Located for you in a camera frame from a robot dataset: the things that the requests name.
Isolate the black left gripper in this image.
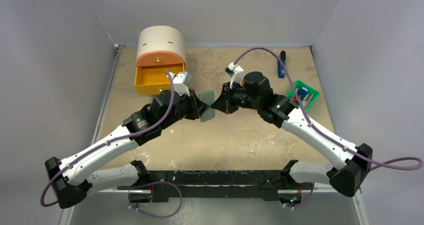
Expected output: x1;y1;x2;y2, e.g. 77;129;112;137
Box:
161;89;211;131

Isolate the green card holder wallet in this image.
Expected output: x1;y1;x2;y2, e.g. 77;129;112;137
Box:
198;90;215;123

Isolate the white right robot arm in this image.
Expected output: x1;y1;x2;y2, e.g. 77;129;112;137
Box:
211;71;373;197

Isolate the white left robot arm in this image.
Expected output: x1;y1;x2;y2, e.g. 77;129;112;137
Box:
40;89;215;209

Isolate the yellow open drawer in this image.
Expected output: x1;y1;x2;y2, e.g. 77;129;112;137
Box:
134;63;187;96

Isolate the blue stapler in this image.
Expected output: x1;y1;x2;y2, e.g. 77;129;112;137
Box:
277;50;286;79

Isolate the white orange drawer cabinet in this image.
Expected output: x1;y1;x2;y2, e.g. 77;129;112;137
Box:
135;25;187;74

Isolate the green bin with pens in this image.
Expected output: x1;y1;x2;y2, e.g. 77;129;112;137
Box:
285;80;321;112

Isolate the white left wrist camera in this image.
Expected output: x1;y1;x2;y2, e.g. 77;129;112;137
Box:
170;71;192;96

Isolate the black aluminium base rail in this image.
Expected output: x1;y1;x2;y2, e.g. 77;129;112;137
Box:
67;168;361;205

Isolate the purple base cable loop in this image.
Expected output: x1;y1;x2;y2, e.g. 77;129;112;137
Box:
127;179;184;219

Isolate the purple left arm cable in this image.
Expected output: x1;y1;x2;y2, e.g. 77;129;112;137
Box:
40;71;176;208

